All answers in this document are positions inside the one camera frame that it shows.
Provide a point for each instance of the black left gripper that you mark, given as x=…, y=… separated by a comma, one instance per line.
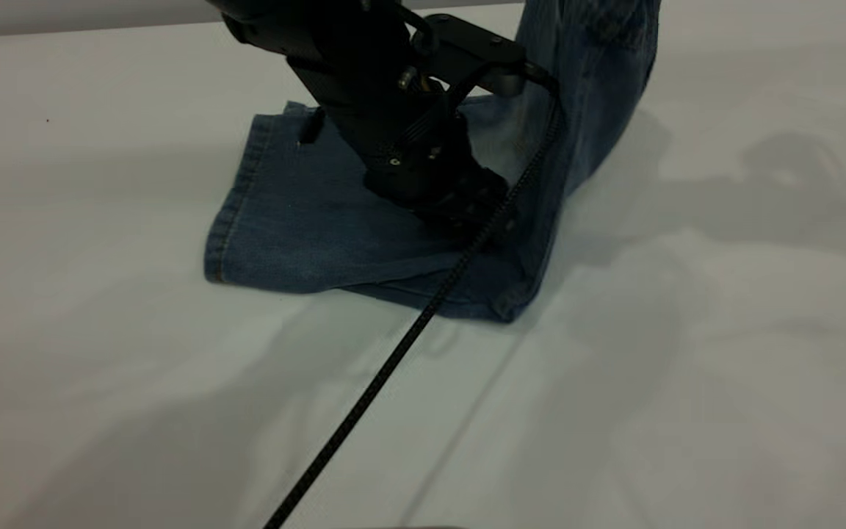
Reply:
x=379, y=117

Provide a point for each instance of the blue denim pants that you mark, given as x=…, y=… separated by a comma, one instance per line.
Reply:
x=298, y=220

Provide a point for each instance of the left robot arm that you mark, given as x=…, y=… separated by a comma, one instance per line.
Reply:
x=298, y=22

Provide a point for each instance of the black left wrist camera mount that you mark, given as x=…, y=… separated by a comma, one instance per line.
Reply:
x=478, y=51

